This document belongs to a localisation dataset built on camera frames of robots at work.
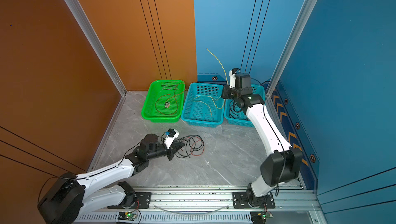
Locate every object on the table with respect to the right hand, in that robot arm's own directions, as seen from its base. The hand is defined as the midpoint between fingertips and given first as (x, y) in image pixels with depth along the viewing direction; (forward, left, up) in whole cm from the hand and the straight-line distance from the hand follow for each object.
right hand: (225, 88), depth 81 cm
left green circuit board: (-53, +47, -31) cm, 77 cm away
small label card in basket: (+14, +38, -29) cm, 50 cm away
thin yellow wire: (+21, +5, -28) cm, 35 cm away
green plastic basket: (+18, +41, -29) cm, 53 cm away
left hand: (-22, +21, -18) cm, 36 cm away
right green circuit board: (-52, -14, -31) cm, 63 cm away
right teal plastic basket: (+4, -10, -29) cm, 31 cm away
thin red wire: (-16, +17, -30) cm, 38 cm away
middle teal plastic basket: (+11, +12, -27) cm, 32 cm away
